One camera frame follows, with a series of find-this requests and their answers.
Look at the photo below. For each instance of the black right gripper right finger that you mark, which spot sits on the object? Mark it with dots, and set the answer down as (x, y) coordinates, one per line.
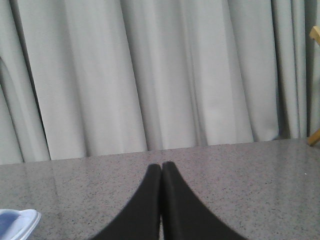
(184, 216)

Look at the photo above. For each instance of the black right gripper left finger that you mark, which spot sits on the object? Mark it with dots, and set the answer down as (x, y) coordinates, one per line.
(140, 218)

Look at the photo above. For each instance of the light blue slipper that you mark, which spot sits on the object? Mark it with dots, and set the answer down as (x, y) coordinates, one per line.
(18, 224)

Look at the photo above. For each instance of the grey-white curtain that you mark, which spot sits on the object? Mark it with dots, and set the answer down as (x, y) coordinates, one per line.
(81, 78)

